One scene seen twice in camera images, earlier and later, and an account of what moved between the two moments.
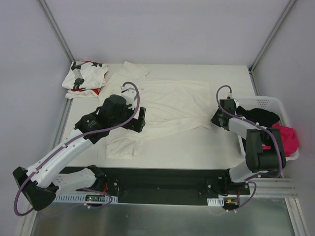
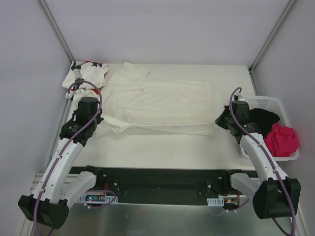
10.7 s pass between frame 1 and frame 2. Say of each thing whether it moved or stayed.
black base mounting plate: stayed
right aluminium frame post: stayed
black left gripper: moved
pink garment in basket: stayed
